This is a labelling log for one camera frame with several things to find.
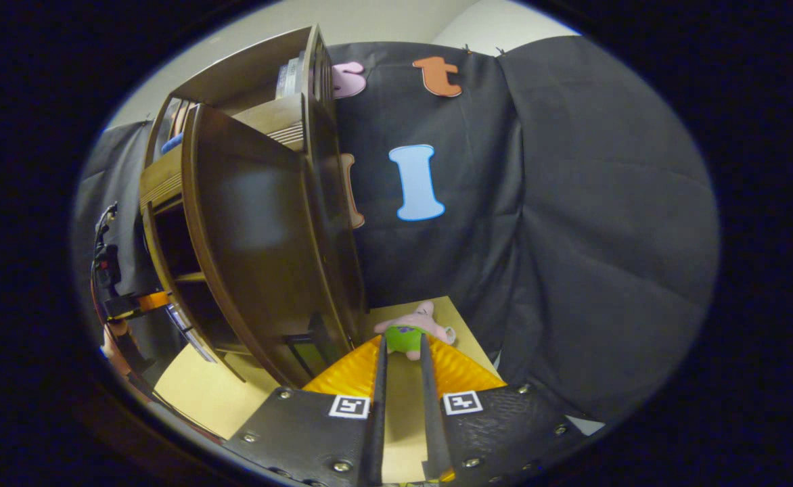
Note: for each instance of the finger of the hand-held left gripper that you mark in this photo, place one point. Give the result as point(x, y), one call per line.
point(154, 302)

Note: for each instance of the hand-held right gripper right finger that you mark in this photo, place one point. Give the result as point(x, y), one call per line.
point(432, 419)

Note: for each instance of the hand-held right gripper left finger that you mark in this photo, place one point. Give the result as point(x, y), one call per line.
point(377, 419)

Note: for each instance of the wooden double-door shoe cabinet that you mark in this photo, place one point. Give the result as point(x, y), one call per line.
point(247, 67)

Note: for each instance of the pink and green plush toy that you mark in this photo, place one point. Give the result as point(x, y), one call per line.
point(423, 318)

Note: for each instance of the blue folded towel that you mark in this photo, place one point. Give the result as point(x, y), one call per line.
point(172, 143)

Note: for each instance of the black backdrop cloth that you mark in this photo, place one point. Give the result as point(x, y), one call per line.
point(572, 203)

